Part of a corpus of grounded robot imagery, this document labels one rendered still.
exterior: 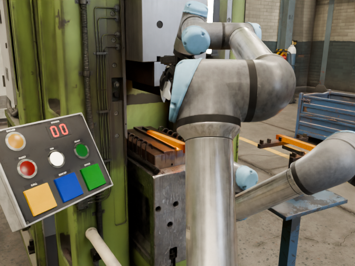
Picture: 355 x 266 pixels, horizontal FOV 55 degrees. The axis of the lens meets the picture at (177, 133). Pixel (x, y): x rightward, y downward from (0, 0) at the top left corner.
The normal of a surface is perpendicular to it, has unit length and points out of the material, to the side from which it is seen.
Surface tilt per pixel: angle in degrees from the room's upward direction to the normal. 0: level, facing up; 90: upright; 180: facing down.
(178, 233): 90
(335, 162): 64
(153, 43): 90
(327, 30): 90
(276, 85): 74
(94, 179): 60
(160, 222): 90
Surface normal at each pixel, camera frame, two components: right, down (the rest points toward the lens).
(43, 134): 0.73, -0.35
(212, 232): -0.06, -0.21
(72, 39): 0.53, 0.23
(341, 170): 0.13, 0.14
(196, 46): 0.03, 0.63
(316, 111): -0.83, 0.12
